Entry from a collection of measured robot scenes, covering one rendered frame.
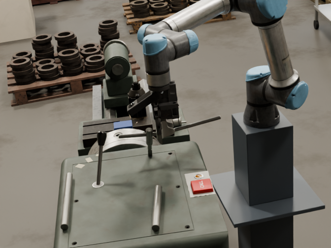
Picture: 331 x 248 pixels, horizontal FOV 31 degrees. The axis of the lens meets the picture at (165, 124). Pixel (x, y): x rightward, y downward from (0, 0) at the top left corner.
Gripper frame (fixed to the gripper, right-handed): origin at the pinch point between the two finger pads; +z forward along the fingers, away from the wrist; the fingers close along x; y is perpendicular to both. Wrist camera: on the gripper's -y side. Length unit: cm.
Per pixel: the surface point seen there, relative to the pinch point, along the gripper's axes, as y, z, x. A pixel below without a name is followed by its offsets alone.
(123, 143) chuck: -12.0, 8.4, 16.8
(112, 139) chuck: -16.0, 8.8, 21.6
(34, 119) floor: -93, 130, 314
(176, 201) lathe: 2.0, 6.9, -26.4
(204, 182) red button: 11.3, 5.6, -20.4
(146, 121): -1, 30, 75
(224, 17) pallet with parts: 119, 124, 520
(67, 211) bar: -30.0, 5.1, -26.8
